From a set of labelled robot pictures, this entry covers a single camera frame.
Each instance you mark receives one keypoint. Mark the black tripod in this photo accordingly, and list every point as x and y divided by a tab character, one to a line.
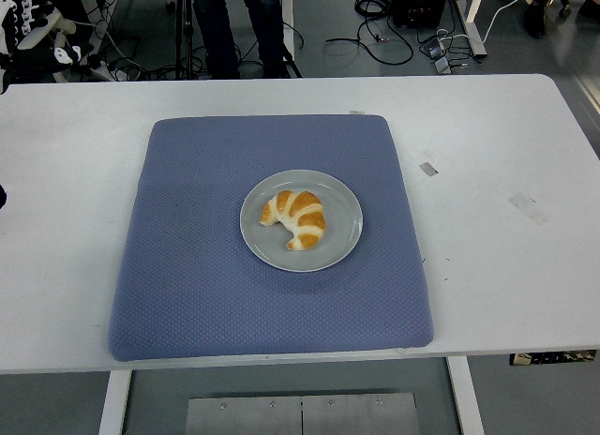
184	32

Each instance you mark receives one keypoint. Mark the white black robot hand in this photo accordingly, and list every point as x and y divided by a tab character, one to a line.
28	60

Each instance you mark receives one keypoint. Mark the pale grey round plate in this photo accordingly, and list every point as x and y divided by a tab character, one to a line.
337	205

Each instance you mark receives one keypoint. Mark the golden croissant bread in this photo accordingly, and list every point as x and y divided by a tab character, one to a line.
302	217

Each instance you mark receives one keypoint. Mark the person's foot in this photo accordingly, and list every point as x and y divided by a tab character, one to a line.
534	20

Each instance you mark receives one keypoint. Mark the white office chair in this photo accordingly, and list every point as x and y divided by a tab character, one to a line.
58	25

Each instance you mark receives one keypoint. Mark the black equipment box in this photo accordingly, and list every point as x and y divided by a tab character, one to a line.
418	4

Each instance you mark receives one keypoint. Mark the blue textured mat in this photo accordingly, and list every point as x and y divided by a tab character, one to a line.
211	304

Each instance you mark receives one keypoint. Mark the white desk frame leg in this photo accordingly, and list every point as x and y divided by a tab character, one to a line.
472	27

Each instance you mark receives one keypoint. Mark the black power adapter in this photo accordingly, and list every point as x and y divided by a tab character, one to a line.
433	47

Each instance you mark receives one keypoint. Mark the grey power adapter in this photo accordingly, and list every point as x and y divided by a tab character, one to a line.
442	65

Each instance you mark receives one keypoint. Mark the large clear tape piece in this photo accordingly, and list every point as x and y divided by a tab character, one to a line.
529	207

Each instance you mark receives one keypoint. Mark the white table leg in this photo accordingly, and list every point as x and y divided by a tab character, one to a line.
114	404
465	397

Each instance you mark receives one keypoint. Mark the grey metal plate with screws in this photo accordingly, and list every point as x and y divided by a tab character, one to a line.
300	416

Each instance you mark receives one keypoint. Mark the person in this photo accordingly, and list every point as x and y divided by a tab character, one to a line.
213	27

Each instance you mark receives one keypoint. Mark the small grey tape piece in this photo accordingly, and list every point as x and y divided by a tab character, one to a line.
428	169

